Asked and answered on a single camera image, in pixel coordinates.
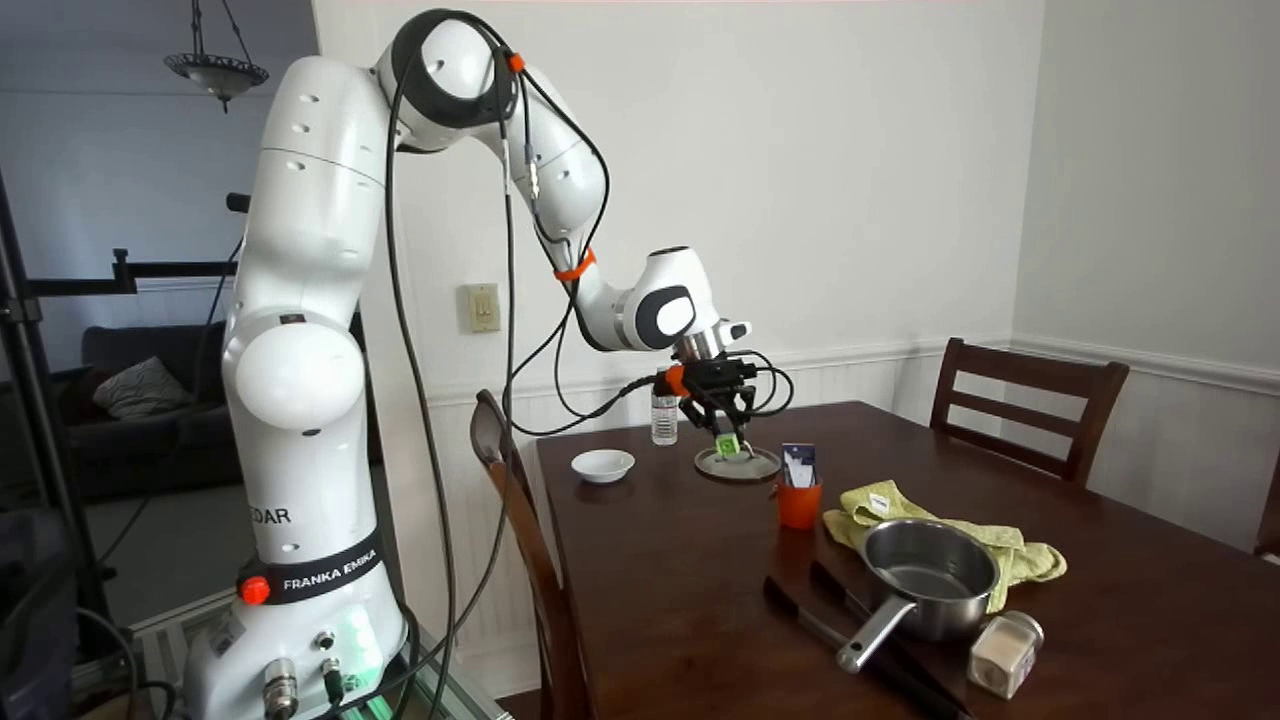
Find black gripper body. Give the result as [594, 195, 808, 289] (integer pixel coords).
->
[678, 340, 755, 436]

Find light green block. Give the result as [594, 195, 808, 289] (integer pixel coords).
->
[712, 431, 745, 461]

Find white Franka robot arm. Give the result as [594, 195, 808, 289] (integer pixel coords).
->
[188, 7, 745, 720]

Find white bowl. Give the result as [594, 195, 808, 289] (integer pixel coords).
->
[572, 446, 635, 487]

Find clear plastic water bottle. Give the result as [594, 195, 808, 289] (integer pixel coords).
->
[647, 380, 681, 446]

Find round silver metal plate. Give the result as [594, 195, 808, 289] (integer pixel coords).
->
[691, 446, 781, 483]

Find orange cup with markers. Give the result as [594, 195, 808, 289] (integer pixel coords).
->
[778, 446, 826, 532]

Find dark wooden near chair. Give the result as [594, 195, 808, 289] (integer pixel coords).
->
[470, 388, 594, 720]

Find dark wooden chair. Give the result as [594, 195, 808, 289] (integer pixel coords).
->
[470, 388, 594, 720]
[929, 337, 1127, 487]

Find silver metal saucepan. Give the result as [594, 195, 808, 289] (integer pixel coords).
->
[859, 524, 995, 640]

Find dark wooden chair right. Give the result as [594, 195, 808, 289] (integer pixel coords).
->
[929, 337, 1127, 487]

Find yellow-green cloth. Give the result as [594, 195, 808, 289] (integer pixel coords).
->
[826, 478, 1068, 613]

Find small glass spice jar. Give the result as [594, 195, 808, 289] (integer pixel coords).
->
[969, 613, 1046, 699]

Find dark sofa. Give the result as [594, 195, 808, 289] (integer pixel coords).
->
[56, 324, 240, 502]

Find hanging ceiling lamp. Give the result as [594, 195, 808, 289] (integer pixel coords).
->
[163, 0, 270, 107]

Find beige wall light switch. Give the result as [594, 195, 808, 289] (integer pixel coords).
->
[455, 282, 499, 337]

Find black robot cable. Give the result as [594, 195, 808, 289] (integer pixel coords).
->
[379, 53, 802, 720]

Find black camera tripod stand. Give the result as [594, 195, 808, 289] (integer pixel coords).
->
[0, 172, 257, 720]

